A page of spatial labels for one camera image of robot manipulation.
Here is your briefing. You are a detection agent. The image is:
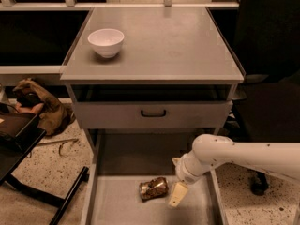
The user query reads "crushed orange soda can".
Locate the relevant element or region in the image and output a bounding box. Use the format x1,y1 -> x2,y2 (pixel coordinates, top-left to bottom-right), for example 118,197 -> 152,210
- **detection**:
139,177 -> 169,200

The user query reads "black drawer handle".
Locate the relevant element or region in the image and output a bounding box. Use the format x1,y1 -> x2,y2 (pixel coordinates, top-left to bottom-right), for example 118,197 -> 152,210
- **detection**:
140,110 -> 167,118

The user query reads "black side table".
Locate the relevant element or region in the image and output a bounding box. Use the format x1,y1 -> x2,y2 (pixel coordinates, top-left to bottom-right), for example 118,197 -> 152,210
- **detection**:
0,129 -> 91,225

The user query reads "closed grey top drawer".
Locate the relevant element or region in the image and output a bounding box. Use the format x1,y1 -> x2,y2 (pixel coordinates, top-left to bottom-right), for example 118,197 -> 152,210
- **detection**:
73,101 -> 233,129

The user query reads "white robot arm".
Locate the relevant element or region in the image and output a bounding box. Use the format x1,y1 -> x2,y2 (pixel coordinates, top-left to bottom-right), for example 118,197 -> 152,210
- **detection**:
168,134 -> 300,225

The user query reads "open grey middle drawer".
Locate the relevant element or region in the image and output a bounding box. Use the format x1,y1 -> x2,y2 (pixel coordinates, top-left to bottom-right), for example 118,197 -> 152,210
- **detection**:
80,128 -> 230,225

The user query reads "grey drawer cabinet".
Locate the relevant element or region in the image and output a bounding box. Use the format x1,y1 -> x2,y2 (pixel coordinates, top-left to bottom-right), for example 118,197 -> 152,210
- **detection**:
61,7 -> 244,149

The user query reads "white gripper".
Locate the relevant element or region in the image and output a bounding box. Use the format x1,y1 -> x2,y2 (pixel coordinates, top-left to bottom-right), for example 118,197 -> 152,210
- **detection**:
168,152 -> 210,207

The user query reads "white ceramic bowl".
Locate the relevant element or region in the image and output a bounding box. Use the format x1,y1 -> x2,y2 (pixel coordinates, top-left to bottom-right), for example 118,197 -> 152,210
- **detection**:
88,29 -> 125,58

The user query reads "black office chair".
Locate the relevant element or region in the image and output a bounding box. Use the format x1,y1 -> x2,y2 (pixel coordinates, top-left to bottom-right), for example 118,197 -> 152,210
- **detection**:
218,0 -> 300,197

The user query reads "black box on table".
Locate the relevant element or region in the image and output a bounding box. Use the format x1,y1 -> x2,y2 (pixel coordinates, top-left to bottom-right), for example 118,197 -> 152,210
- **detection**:
0,112 -> 39,152

